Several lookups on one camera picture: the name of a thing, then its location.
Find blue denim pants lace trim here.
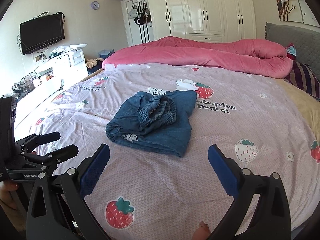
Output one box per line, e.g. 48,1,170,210
106,90,197,158

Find white bedroom door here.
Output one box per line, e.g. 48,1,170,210
121,0,155,47

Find left hand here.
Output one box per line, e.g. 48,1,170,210
0,180,18,210

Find right hand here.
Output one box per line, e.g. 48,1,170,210
191,222,211,240

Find white desk top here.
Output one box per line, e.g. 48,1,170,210
15,77,62,132

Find pink strawberry print bed sheet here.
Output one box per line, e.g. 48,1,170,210
15,64,319,239

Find white drawer cabinet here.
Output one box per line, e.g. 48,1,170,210
48,43,88,86

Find blue folded clothes pile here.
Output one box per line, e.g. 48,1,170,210
99,49,114,59

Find beige blanket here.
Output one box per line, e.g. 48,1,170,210
275,79,320,142

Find striped purple pillow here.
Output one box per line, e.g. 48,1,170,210
285,61,319,100

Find pink rolled quilt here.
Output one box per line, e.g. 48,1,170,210
102,36,293,79

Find bags hanging on door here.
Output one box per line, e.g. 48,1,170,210
128,2,151,25

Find grey quilted headboard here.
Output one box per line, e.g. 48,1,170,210
265,22,319,72

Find cream white wardrobe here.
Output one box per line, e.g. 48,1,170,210
107,0,257,45

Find black wall television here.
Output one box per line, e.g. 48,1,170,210
20,12,65,55

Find round wall clock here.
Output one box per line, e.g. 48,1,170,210
91,1,100,10

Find blossom wall painting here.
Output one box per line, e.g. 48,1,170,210
276,0,319,28

